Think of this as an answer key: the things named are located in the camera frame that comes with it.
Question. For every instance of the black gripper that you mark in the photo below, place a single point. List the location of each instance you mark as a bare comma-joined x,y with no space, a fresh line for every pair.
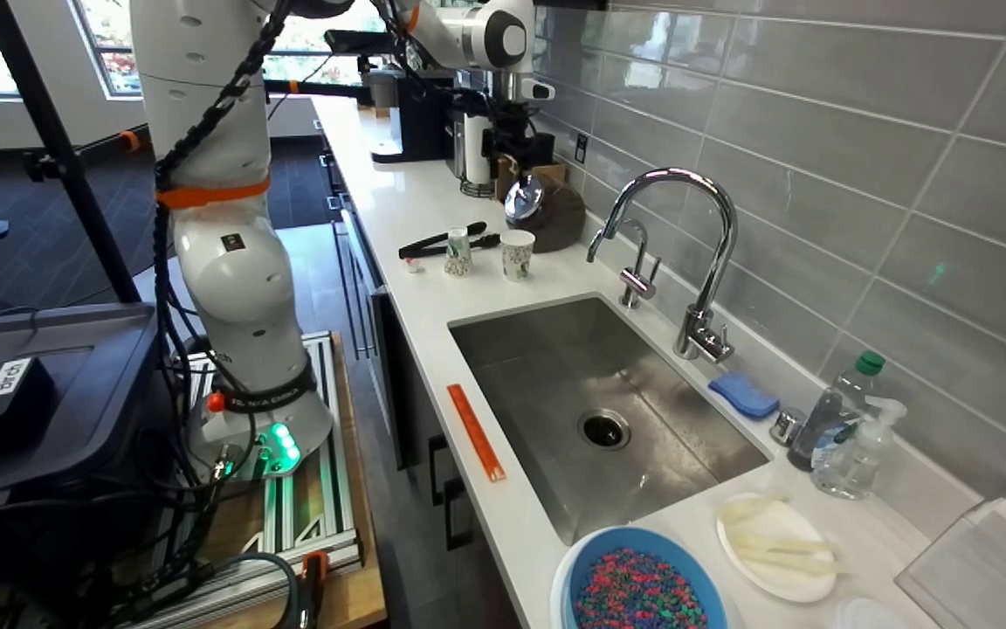
521,129

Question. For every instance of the paper cup with brown swirls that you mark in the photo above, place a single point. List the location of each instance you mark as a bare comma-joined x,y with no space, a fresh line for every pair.
519,253
458,253

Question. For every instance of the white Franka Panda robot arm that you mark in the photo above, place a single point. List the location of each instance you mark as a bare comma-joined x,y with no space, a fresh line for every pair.
234,265

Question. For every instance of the black coffee machine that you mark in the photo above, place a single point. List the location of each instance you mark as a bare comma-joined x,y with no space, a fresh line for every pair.
419,109

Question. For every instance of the black kitchen tongs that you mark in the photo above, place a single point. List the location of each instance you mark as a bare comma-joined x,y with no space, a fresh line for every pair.
443,241

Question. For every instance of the small chrome faucet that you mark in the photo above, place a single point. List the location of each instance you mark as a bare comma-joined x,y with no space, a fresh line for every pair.
641,279

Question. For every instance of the stainless steel sink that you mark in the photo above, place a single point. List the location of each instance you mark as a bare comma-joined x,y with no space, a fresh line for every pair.
574,372

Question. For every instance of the dark kitchen cabinet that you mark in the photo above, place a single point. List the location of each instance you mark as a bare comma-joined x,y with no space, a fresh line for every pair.
385,350

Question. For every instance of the tall chrome faucet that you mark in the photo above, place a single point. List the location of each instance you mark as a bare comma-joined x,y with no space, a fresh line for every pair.
698,332

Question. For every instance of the orange strip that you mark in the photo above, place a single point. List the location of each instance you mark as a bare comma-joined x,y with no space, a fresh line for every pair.
475,431

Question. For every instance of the blue sponge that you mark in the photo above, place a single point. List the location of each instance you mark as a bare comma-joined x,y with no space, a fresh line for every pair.
745,394

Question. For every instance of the bottle with green cap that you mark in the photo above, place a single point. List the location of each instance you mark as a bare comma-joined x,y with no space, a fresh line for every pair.
837,421

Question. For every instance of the blue bowl of colourful beads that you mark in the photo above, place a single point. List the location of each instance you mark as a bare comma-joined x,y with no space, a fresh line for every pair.
638,587

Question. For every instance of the clear plastic bottle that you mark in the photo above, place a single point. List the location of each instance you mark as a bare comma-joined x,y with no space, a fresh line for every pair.
867,461

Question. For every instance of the wooden base board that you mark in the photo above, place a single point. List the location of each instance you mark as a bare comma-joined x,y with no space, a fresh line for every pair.
352,595

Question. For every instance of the black tripod pole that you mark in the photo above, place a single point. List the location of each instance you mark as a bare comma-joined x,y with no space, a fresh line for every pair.
60,152

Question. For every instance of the white plate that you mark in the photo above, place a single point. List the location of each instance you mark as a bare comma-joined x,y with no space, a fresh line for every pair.
777,561

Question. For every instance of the black case with QR label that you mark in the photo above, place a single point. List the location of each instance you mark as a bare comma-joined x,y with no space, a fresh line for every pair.
60,384

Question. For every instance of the white translucent container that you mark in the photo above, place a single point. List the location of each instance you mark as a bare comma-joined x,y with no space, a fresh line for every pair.
992,563

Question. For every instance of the black wall outlet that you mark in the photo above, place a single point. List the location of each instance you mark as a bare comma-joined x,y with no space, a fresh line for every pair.
581,146

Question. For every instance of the aluminium base frame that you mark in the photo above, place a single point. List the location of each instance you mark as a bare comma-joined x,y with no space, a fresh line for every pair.
313,493

